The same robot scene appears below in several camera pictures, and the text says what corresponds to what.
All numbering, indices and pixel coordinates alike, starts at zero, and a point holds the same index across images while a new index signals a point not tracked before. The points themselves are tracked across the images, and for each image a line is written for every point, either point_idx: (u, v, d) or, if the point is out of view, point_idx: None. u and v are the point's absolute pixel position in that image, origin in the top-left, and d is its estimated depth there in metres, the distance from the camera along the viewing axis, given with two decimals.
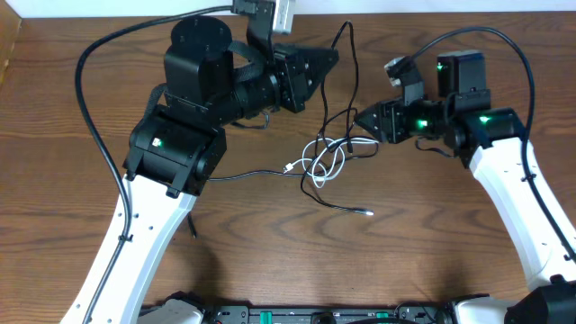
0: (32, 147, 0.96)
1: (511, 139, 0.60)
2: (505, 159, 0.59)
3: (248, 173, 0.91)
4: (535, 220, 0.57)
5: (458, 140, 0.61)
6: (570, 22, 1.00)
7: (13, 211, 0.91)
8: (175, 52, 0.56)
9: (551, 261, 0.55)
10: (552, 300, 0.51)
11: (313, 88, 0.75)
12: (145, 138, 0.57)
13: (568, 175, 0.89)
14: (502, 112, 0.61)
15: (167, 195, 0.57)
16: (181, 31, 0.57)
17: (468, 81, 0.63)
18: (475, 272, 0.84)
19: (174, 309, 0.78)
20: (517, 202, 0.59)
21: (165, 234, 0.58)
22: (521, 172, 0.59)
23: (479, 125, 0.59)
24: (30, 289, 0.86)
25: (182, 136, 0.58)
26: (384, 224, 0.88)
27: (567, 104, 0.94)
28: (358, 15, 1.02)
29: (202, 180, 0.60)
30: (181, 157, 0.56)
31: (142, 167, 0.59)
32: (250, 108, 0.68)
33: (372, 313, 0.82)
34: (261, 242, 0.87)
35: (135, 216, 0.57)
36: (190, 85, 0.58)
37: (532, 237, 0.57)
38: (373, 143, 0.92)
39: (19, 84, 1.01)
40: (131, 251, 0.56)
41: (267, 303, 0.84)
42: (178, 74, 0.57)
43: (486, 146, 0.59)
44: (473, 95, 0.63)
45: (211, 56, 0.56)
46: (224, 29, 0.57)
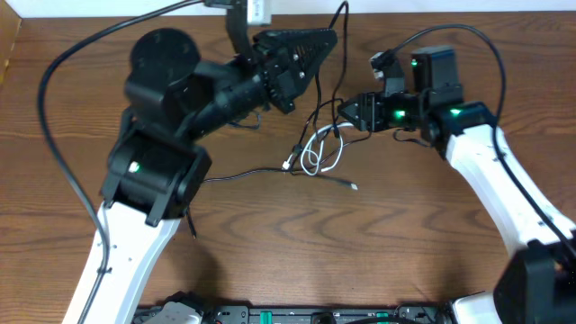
0: (31, 147, 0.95)
1: (481, 126, 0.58)
2: (477, 144, 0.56)
3: (247, 173, 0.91)
4: (510, 192, 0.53)
5: (433, 135, 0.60)
6: (569, 22, 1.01)
7: (12, 211, 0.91)
8: (135, 80, 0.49)
9: (527, 229, 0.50)
10: (531, 261, 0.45)
11: (304, 85, 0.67)
12: (121, 162, 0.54)
13: (567, 175, 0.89)
14: (473, 104, 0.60)
15: (148, 226, 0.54)
16: (141, 51, 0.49)
17: (442, 76, 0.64)
18: (475, 272, 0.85)
19: (170, 314, 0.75)
20: (490, 178, 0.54)
21: (147, 264, 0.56)
22: (492, 153, 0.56)
23: (450, 116, 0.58)
24: (29, 289, 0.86)
25: (160, 159, 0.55)
26: (384, 224, 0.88)
27: (565, 104, 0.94)
28: (358, 15, 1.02)
29: (184, 205, 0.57)
30: (159, 184, 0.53)
31: (120, 194, 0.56)
32: (231, 115, 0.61)
33: (372, 313, 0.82)
34: (261, 242, 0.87)
35: (113, 247, 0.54)
36: (157, 116, 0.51)
37: (506, 207, 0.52)
38: (373, 143, 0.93)
39: (19, 84, 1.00)
40: (111, 285, 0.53)
41: (268, 303, 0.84)
42: (140, 103, 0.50)
43: (459, 134, 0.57)
44: (447, 90, 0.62)
45: (175, 83, 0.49)
46: (190, 45, 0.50)
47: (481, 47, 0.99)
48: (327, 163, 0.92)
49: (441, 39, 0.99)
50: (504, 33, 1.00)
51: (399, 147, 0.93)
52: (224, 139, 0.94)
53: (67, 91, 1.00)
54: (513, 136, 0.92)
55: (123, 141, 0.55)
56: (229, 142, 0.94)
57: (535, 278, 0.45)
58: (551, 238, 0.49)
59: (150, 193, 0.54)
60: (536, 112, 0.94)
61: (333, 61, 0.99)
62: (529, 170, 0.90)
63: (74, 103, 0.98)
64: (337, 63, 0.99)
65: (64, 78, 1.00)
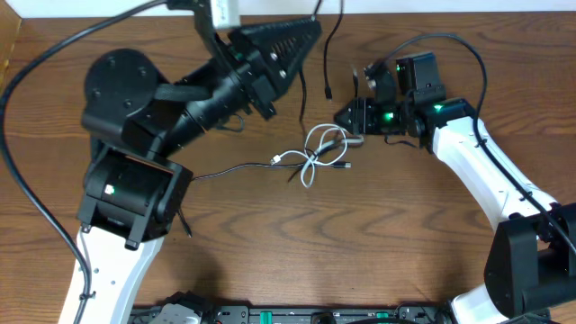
0: (31, 147, 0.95)
1: (463, 118, 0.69)
2: (461, 135, 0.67)
3: (240, 166, 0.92)
4: (491, 174, 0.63)
5: (419, 130, 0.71)
6: (569, 22, 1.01)
7: (12, 211, 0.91)
8: (92, 112, 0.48)
9: (508, 203, 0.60)
10: (513, 230, 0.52)
11: (286, 85, 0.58)
12: (98, 184, 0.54)
13: (567, 175, 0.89)
14: (454, 101, 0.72)
15: (127, 248, 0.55)
16: (96, 82, 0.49)
17: (422, 78, 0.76)
18: (475, 271, 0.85)
19: (168, 317, 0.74)
20: (476, 165, 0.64)
21: (130, 283, 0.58)
22: (473, 141, 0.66)
23: (433, 112, 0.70)
24: (30, 289, 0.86)
25: (136, 179, 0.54)
26: (384, 224, 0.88)
27: (565, 103, 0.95)
28: (358, 14, 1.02)
29: (165, 223, 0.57)
30: (137, 204, 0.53)
31: (99, 216, 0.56)
32: (211, 121, 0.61)
33: (372, 313, 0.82)
34: (261, 242, 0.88)
35: (95, 271, 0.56)
36: (121, 145, 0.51)
37: (490, 186, 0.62)
38: (373, 143, 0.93)
39: (19, 84, 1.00)
40: (95, 307, 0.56)
41: (268, 304, 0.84)
42: (102, 135, 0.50)
43: (443, 126, 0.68)
44: (428, 92, 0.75)
45: (132, 113, 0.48)
46: (147, 68, 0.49)
47: (481, 47, 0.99)
48: (324, 158, 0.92)
49: (441, 39, 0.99)
50: (504, 34, 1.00)
51: (400, 147, 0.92)
52: (224, 139, 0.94)
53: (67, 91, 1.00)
54: (513, 136, 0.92)
55: (98, 163, 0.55)
56: (229, 142, 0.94)
57: (517, 250, 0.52)
58: (530, 211, 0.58)
59: (129, 213, 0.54)
60: (536, 112, 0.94)
61: (333, 61, 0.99)
62: (529, 170, 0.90)
63: (74, 103, 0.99)
64: (337, 63, 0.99)
65: (64, 78, 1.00)
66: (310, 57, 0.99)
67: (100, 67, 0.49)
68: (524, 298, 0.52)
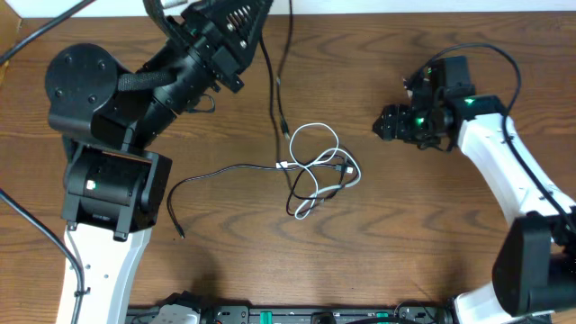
0: (31, 147, 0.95)
1: (492, 114, 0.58)
2: (487, 125, 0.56)
3: (236, 166, 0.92)
4: (511, 168, 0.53)
5: (446, 122, 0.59)
6: (568, 22, 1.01)
7: (12, 211, 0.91)
8: (57, 112, 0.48)
9: (527, 202, 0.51)
10: (529, 229, 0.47)
11: (250, 52, 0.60)
12: (77, 181, 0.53)
13: (567, 175, 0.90)
14: (485, 97, 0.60)
15: (116, 240, 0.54)
16: (57, 82, 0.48)
17: (450, 76, 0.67)
18: (475, 271, 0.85)
19: (167, 316, 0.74)
20: (496, 156, 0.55)
21: (124, 275, 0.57)
22: (499, 136, 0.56)
23: (463, 103, 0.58)
24: (30, 289, 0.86)
25: (115, 172, 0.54)
26: (384, 224, 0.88)
27: (565, 103, 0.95)
28: (358, 15, 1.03)
29: (149, 212, 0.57)
30: (121, 195, 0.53)
31: (82, 213, 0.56)
32: (180, 105, 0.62)
33: (372, 313, 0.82)
34: (261, 242, 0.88)
35: (87, 267, 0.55)
36: (94, 139, 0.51)
37: (510, 182, 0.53)
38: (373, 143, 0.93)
39: (18, 84, 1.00)
40: (91, 303, 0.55)
41: (267, 303, 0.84)
42: (71, 132, 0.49)
43: (471, 120, 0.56)
44: (462, 86, 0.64)
45: (99, 107, 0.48)
46: (106, 62, 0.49)
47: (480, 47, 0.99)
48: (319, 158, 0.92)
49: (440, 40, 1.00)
50: (503, 34, 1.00)
51: (399, 147, 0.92)
52: (223, 139, 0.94)
53: None
54: None
55: (74, 162, 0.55)
56: (229, 142, 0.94)
57: (532, 247, 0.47)
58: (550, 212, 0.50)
59: (113, 206, 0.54)
60: (536, 112, 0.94)
61: (333, 61, 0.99)
62: None
63: None
64: (337, 63, 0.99)
65: None
66: (310, 58, 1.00)
67: (57, 67, 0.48)
68: (531, 301, 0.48)
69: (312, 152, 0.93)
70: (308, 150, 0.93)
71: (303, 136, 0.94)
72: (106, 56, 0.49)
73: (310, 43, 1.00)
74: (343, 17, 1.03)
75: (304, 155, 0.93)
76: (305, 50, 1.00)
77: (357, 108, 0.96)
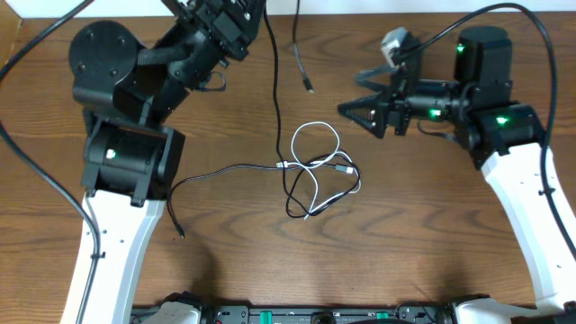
0: (31, 147, 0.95)
1: (530, 144, 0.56)
2: (520, 173, 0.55)
3: (236, 166, 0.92)
4: (550, 238, 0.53)
5: (472, 141, 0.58)
6: (568, 22, 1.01)
7: (12, 211, 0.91)
8: (81, 85, 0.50)
9: (565, 286, 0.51)
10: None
11: (255, 25, 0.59)
12: (98, 150, 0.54)
13: (567, 175, 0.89)
14: (522, 111, 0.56)
15: (133, 206, 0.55)
16: (80, 56, 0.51)
17: (489, 70, 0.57)
18: (475, 272, 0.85)
19: (169, 310, 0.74)
20: (531, 217, 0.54)
21: (139, 245, 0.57)
22: (539, 184, 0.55)
23: (495, 126, 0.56)
24: (29, 289, 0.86)
25: (134, 143, 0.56)
26: (384, 224, 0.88)
27: (565, 103, 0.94)
28: (358, 15, 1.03)
29: (166, 184, 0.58)
30: (139, 165, 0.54)
31: (100, 183, 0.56)
32: (193, 81, 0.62)
33: (372, 313, 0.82)
34: (261, 242, 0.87)
35: (103, 232, 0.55)
36: (114, 112, 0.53)
37: (545, 256, 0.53)
38: (373, 142, 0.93)
39: (19, 84, 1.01)
40: (106, 268, 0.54)
41: (268, 304, 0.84)
42: (94, 105, 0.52)
43: (502, 151, 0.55)
44: (495, 88, 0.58)
45: (120, 80, 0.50)
46: (125, 36, 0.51)
47: None
48: (319, 158, 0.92)
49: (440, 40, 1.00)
50: None
51: (399, 147, 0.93)
52: (223, 139, 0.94)
53: (67, 91, 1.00)
54: None
55: (94, 134, 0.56)
56: (229, 142, 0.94)
57: None
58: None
59: (131, 175, 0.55)
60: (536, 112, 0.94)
61: (332, 61, 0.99)
62: None
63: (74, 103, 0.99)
64: (337, 63, 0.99)
65: (64, 79, 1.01)
66: (310, 58, 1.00)
67: (79, 40, 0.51)
68: None
69: (313, 152, 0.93)
70: (308, 150, 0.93)
71: (302, 136, 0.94)
72: (125, 31, 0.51)
73: (310, 44, 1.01)
74: (343, 17, 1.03)
75: (304, 155, 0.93)
76: (305, 51, 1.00)
77: None
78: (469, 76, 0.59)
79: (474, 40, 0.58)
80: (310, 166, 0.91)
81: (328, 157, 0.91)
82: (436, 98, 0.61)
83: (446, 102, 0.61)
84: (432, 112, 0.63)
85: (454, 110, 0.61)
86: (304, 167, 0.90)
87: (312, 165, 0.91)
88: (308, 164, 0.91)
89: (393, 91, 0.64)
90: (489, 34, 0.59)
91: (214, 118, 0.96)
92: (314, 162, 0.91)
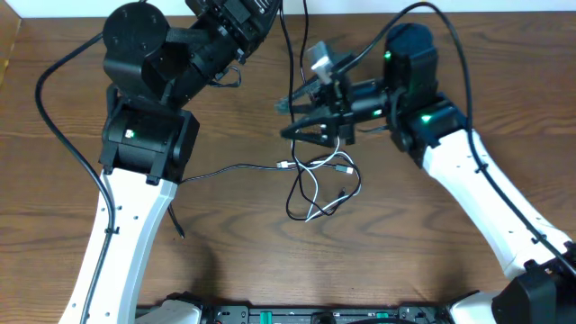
0: (31, 147, 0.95)
1: (456, 132, 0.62)
2: (454, 156, 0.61)
3: (237, 166, 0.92)
4: (497, 210, 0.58)
5: (407, 143, 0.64)
6: (569, 22, 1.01)
7: (13, 211, 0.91)
8: (112, 58, 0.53)
9: (520, 247, 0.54)
10: (532, 286, 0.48)
11: (268, 18, 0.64)
12: (119, 130, 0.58)
13: (568, 175, 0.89)
14: (443, 106, 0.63)
15: (148, 184, 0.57)
16: (113, 31, 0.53)
17: (419, 76, 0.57)
18: (475, 272, 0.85)
19: (171, 308, 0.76)
20: (475, 193, 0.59)
21: (150, 224, 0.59)
22: (473, 164, 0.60)
23: (421, 125, 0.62)
24: (30, 289, 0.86)
25: (152, 125, 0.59)
26: (384, 224, 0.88)
27: (566, 103, 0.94)
28: (358, 16, 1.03)
29: (180, 166, 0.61)
30: (156, 145, 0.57)
31: (119, 161, 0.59)
32: (211, 72, 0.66)
33: (372, 313, 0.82)
34: (261, 241, 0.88)
35: (119, 209, 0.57)
36: (139, 86, 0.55)
37: (498, 228, 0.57)
38: (373, 143, 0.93)
39: (19, 84, 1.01)
40: (119, 243, 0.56)
41: (267, 303, 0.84)
42: (122, 78, 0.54)
43: (434, 144, 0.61)
44: (424, 91, 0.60)
45: (149, 54, 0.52)
46: (157, 16, 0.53)
47: (481, 47, 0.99)
48: (319, 158, 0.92)
49: (441, 40, 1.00)
50: (504, 34, 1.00)
51: None
52: (223, 139, 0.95)
53: (67, 91, 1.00)
54: (512, 136, 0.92)
55: (113, 115, 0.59)
56: (229, 142, 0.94)
57: (538, 304, 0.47)
58: (545, 256, 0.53)
59: (148, 157, 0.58)
60: (535, 112, 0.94)
61: None
62: (529, 170, 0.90)
63: (75, 102, 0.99)
64: None
65: (65, 78, 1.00)
66: None
67: (113, 18, 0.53)
68: None
69: (312, 152, 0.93)
70: (308, 151, 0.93)
71: None
72: (157, 11, 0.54)
73: (310, 44, 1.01)
74: (343, 18, 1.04)
75: (304, 155, 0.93)
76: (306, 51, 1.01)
77: None
78: (397, 82, 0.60)
79: (401, 49, 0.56)
80: (310, 166, 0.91)
81: (328, 157, 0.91)
82: (373, 100, 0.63)
83: (384, 99, 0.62)
84: (374, 112, 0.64)
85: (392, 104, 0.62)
86: (305, 167, 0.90)
87: (312, 166, 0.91)
88: (308, 165, 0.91)
89: (335, 98, 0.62)
90: (417, 36, 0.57)
91: (214, 118, 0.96)
92: (314, 161, 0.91)
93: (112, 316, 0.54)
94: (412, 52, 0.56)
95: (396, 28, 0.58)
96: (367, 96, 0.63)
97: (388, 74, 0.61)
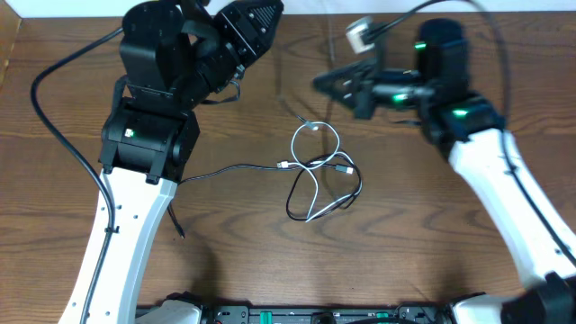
0: (31, 147, 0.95)
1: (488, 130, 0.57)
2: (483, 155, 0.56)
3: (237, 166, 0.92)
4: (522, 213, 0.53)
5: (435, 136, 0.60)
6: (569, 22, 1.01)
7: (13, 211, 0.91)
8: (129, 43, 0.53)
9: (543, 257, 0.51)
10: (550, 299, 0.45)
11: (268, 38, 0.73)
12: (118, 130, 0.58)
13: (568, 175, 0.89)
14: (478, 102, 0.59)
15: (148, 183, 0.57)
16: (130, 19, 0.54)
17: (450, 68, 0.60)
18: (475, 272, 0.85)
19: (171, 307, 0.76)
20: (502, 195, 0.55)
21: (151, 223, 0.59)
22: (505, 165, 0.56)
23: (454, 119, 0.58)
24: (30, 289, 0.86)
25: (152, 125, 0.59)
26: (384, 224, 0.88)
27: (567, 104, 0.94)
28: (358, 15, 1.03)
29: (180, 166, 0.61)
30: (156, 144, 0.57)
31: (118, 161, 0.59)
32: (217, 83, 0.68)
33: (372, 313, 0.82)
34: (261, 242, 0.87)
35: (119, 207, 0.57)
36: (152, 73, 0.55)
37: (521, 233, 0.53)
38: (374, 142, 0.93)
39: (19, 84, 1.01)
40: (119, 242, 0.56)
41: (267, 303, 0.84)
42: (136, 65, 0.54)
43: (465, 139, 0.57)
44: (456, 84, 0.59)
45: (165, 40, 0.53)
46: (175, 11, 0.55)
47: (481, 47, 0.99)
48: (318, 158, 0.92)
49: None
50: (504, 34, 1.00)
51: (400, 147, 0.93)
52: (224, 139, 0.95)
53: (67, 91, 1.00)
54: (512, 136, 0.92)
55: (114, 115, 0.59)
56: (229, 142, 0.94)
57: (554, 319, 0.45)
58: (567, 270, 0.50)
59: (148, 156, 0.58)
60: (535, 112, 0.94)
61: (333, 61, 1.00)
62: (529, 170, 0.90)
63: (73, 103, 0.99)
64: (338, 63, 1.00)
65: (65, 78, 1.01)
66: (310, 58, 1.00)
67: (132, 11, 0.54)
68: None
69: (312, 152, 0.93)
70: (308, 151, 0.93)
71: (303, 136, 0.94)
72: (175, 7, 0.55)
73: (310, 44, 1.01)
74: (343, 17, 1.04)
75: (304, 156, 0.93)
76: (305, 51, 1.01)
77: None
78: (429, 73, 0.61)
79: (434, 38, 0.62)
80: (310, 166, 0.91)
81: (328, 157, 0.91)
82: (400, 86, 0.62)
83: (410, 89, 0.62)
84: (397, 97, 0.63)
85: (418, 98, 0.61)
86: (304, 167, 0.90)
87: (313, 166, 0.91)
88: (308, 165, 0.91)
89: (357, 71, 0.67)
90: (451, 29, 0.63)
91: (214, 118, 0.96)
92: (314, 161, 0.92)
93: (112, 315, 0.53)
94: (446, 41, 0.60)
95: (427, 24, 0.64)
96: (394, 82, 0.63)
97: (421, 67, 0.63)
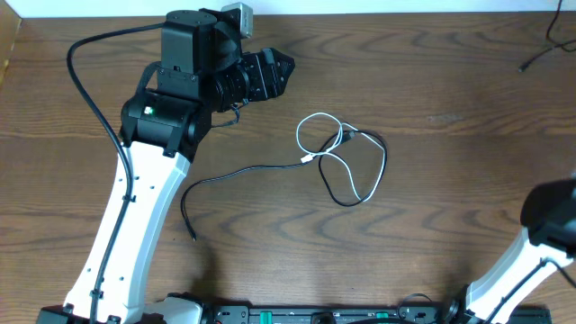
0: (31, 147, 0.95)
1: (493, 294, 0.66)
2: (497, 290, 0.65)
3: (240, 171, 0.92)
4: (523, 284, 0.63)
5: None
6: (569, 22, 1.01)
7: (13, 211, 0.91)
8: (169, 26, 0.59)
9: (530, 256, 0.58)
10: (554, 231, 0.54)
11: (283, 88, 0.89)
12: (139, 106, 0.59)
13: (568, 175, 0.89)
14: None
15: (165, 157, 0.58)
16: (174, 13, 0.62)
17: None
18: (475, 272, 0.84)
19: (173, 301, 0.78)
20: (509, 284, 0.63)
21: (166, 196, 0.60)
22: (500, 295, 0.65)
23: None
24: (31, 289, 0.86)
25: (170, 103, 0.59)
26: (383, 224, 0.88)
27: (568, 103, 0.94)
28: (357, 15, 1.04)
29: (194, 145, 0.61)
30: (173, 121, 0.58)
31: (136, 137, 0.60)
32: (228, 100, 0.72)
33: (372, 313, 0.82)
34: (262, 241, 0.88)
35: (136, 178, 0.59)
36: (185, 54, 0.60)
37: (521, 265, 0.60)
38: (376, 142, 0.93)
39: (20, 84, 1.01)
40: (136, 211, 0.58)
41: (268, 303, 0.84)
42: (174, 46, 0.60)
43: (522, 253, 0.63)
44: None
45: (202, 27, 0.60)
46: (209, 15, 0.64)
47: (480, 47, 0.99)
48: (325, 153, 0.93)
49: (440, 40, 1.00)
50: (503, 34, 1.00)
51: (400, 147, 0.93)
52: (224, 139, 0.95)
53: (67, 91, 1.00)
54: (512, 136, 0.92)
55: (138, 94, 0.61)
56: (229, 142, 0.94)
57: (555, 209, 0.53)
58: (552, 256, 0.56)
59: (166, 133, 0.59)
60: (535, 112, 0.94)
61: (333, 61, 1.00)
62: (529, 171, 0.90)
63: (73, 101, 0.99)
64: (337, 64, 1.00)
65: (65, 79, 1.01)
66: (310, 58, 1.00)
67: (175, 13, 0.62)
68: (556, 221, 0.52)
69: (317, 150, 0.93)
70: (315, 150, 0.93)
71: (304, 136, 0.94)
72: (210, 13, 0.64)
73: (310, 44, 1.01)
74: (343, 18, 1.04)
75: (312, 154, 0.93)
76: (305, 51, 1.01)
77: (356, 109, 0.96)
78: None
79: None
80: (313, 157, 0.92)
81: (334, 145, 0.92)
82: None
83: None
84: None
85: None
86: (310, 155, 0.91)
87: (315, 155, 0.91)
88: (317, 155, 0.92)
89: None
90: None
91: (214, 118, 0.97)
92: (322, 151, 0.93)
93: (125, 281, 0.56)
94: None
95: None
96: None
97: None
